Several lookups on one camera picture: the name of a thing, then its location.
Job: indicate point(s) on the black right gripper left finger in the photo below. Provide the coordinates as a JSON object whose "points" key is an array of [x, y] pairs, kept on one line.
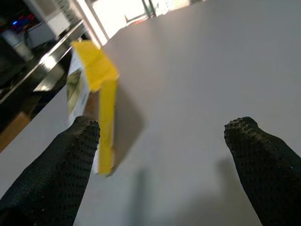
{"points": [[54, 171]]}

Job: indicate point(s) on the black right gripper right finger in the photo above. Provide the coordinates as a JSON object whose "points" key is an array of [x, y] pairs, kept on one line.
{"points": [[265, 169]]}

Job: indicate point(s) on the yellow cardboard box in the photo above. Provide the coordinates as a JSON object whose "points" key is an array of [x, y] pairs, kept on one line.
{"points": [[103, 94]]}

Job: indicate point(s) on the black glossy shelf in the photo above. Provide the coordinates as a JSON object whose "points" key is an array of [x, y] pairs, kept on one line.
{"points": [[40, 70]]}

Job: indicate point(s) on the white appliance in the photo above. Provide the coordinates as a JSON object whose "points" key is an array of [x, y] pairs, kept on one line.
{"points": [[44, 28]]}

